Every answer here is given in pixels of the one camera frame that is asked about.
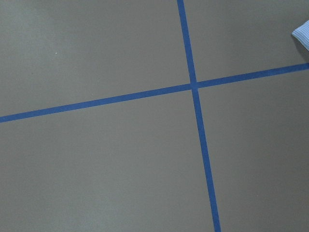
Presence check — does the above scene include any light blue striped shirt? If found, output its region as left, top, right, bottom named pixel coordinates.
left=292, top=21, right=309, bottom=50

